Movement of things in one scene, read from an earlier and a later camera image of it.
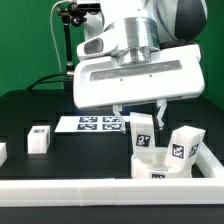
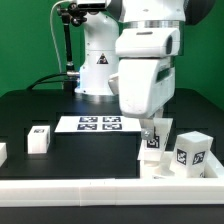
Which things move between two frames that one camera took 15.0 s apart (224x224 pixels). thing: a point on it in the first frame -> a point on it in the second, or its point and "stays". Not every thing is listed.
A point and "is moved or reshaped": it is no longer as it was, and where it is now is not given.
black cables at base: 50,75 stays
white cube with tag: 183,147 is moved or reshaped
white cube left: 38,139 stays
